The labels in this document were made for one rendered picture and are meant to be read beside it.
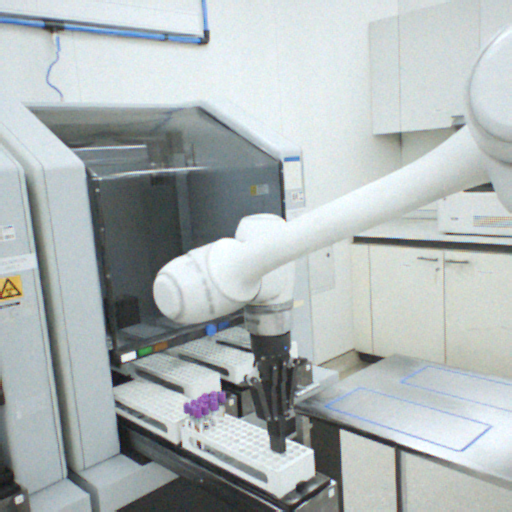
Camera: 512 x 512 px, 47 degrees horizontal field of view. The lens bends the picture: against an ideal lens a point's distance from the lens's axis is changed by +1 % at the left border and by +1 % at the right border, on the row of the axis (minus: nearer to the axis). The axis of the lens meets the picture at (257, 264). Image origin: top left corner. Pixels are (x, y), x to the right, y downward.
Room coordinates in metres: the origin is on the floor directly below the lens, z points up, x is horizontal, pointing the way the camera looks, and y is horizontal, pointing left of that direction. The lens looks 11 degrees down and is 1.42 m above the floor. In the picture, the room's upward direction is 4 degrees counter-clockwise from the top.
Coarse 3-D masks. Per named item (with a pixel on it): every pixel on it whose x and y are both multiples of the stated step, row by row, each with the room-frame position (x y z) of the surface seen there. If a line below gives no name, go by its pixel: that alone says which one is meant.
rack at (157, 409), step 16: (128, 384) 1.42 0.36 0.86; (144, 384) 1.42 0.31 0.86; (128, 400) 1.32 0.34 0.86; (144, 400) 1.32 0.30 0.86; (160, 400) 1.32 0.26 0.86; (176, 400) 1.30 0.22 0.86; (128, 416) 1.32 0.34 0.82; (144, 416) 1.34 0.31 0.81; (160, 416) 1.22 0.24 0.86; (176, 416) 1.21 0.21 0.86; (160, 432) 1.22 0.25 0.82; (176, 432) 1.18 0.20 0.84
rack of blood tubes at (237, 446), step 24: (192, 432) 1.13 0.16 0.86; (216, 432) 1.12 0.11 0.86; (240, 432) 1.12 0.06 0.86; (264, 432) 1.11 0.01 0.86; (216, 456) 1.10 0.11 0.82; (240, 456) 1.02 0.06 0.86; (264, 456) 1.01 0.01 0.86; (288, 456) 1.00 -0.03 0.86; (312, 456) 1.01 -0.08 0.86; (264, 480) 1.02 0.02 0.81; (288, 480) 0.96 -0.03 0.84
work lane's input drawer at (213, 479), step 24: (120, 432) 1.32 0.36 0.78; (144, 432) 1.26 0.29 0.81; (168, 456) 1.17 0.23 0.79; (192, 456) 1.13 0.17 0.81; (192, 480) 1.11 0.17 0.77; (216, 480) 1.05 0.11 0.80; (240, 480) 1.02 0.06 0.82; (312, 480) 1.00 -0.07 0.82; (240, 504) 1.00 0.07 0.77; (264, 504) 0.95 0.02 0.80; (288, 504) 0.93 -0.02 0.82; (312, 504) 0.95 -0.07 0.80; (336, 504) 1.00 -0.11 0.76
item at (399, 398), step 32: (352, 384) 1.42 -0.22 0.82; (384, 384) 1.41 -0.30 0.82; (416, 384) 1.39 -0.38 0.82; (448, 384) 1.38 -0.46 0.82; (480, 384) 1.37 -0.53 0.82; (320, 416) 1.26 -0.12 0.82; (352, 416) 1.24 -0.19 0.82; (384, 416) 1.23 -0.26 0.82; (416, 416) 1.22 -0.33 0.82; (448, 416) 1.21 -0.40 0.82; (480, 416) 1.20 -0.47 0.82; (416, 448) 1.08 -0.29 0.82; (448, 448) 1.07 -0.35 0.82; (480, 448) 1.06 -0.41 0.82
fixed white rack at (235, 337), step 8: (232, 328) 1.85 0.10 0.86; (240, 328) 1.84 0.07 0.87; (216, 336) 1.79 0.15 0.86; (224, 336) 1.78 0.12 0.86; (232, 336) 1.76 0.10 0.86; (240, 336) 1.76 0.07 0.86; (248, 336) 1.76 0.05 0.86; (224, 344) 1.81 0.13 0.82; (232, 344) 1.79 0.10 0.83; (240, 344) 1.70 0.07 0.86; (248, 344) 1.68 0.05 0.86; (296, 344) 1.66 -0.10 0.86; (248, 352) 1.76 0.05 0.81; (296, 352) 1.66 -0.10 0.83
